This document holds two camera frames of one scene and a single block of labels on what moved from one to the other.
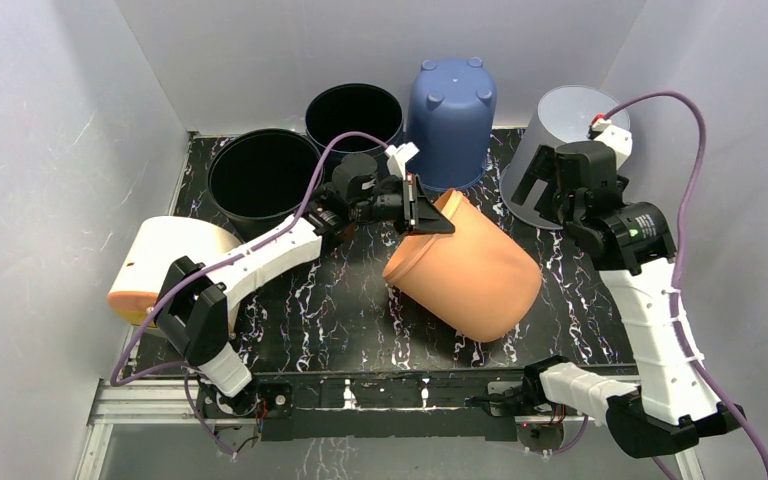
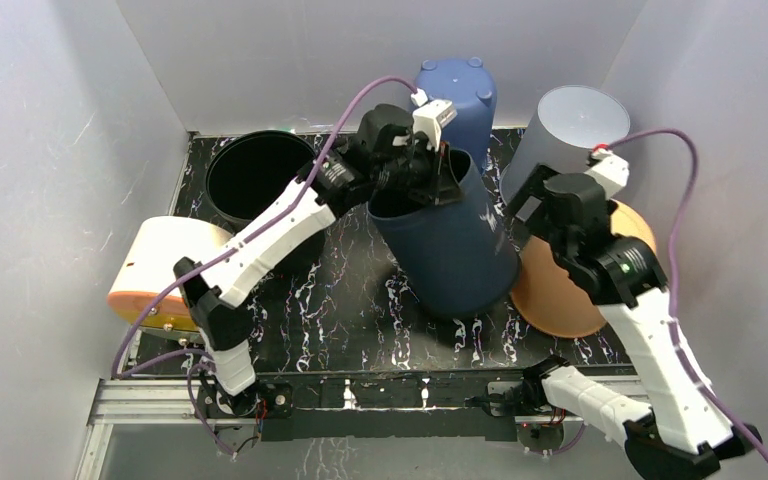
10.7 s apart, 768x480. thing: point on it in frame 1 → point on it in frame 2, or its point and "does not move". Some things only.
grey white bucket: x=564 y=115 does not move
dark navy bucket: x=353 y=108 → x=451 y=258
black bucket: x=260 y=179 does not move
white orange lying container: x=157 y=249 does not move
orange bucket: x=478 y=280 → x=547 y=298
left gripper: x=417 y=211 → x=440 y=185
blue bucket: x=451 y=118 does not move
